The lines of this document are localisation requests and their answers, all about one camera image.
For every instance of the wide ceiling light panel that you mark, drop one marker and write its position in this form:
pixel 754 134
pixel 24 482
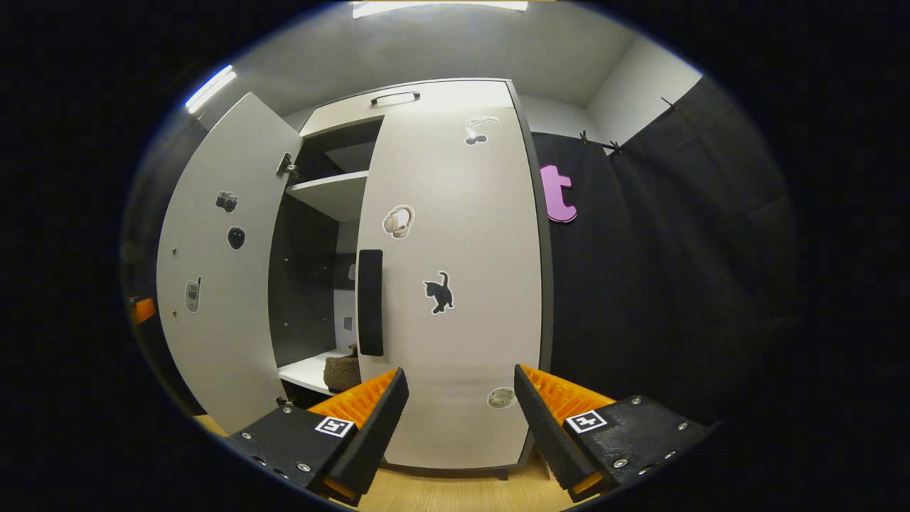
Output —
pixel 441 7

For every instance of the white shoe cabinet door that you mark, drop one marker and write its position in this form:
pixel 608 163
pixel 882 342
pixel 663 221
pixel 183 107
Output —
pixel 227 341
pixel 469 341

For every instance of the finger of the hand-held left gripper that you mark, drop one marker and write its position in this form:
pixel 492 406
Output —
pixel 143 311

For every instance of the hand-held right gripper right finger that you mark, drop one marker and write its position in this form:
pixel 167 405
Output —
pixel 544 434

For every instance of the brown fuzzy shoe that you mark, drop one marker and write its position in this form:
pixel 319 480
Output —
pixel 341 373

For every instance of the white shoe cabinet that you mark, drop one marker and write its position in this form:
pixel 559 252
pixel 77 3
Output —
pixel 426 96

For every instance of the narrow ceiling light strip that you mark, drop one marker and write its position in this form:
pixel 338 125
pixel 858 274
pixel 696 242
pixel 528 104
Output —
pixel 210 88

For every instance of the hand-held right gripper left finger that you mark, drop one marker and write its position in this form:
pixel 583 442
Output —
pixel 380 434

